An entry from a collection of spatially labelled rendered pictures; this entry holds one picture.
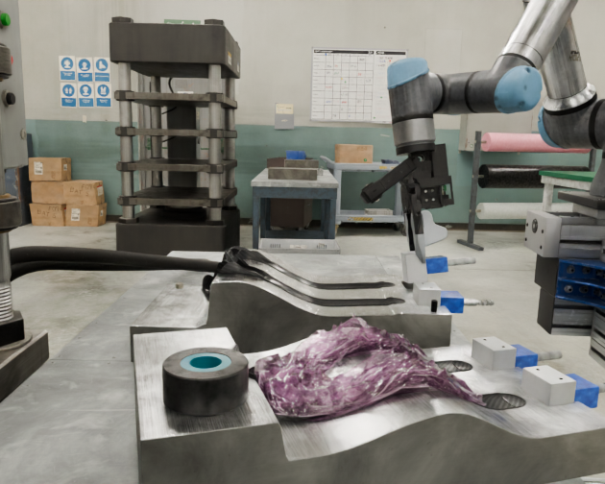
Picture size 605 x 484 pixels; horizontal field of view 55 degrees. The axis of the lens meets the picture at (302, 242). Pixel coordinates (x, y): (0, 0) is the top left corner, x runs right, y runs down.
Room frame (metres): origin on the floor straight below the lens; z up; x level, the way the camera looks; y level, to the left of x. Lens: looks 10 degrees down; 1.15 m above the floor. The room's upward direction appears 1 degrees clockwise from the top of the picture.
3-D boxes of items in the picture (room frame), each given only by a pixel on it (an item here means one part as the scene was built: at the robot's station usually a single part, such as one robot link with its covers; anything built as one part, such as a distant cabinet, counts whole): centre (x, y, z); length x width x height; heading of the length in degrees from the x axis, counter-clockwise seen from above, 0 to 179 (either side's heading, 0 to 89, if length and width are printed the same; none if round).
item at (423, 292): (0.93, -0.26, 0.89); 0.13 x 0.05 x 0.05; 90
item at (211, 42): (5.55, 1.13, 1.03); 1.54 x 0.94 x 2.06; 0
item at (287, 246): (4.30, 0.02, 0.28); 0.61 x 0.41 x 0.15; 90
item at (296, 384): (0.64, -0.07, 0.90); 0.26 x 0.18 x 0.08; 108
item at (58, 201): (7.16, 2.93, 0.42); 0.86 x 0.33 x 0.83; 90
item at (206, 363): (0.51, 0.09, 0.93); 0.08 x 0.08 x 0.04
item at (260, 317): (0.99, 0.02, 0.87); 0.50 x 0.26 x 0.14; 90
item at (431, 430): (0.63, -0.07, 0.86); 0.50 x 0.26 x 0.11; 108
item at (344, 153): (7.02, -0.59, 0.94); 0.41 x 0.33 x 0.29; 98
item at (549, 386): (0.67, -0.34, 0.86); 0.13 x 0.05 x 0.05; 108
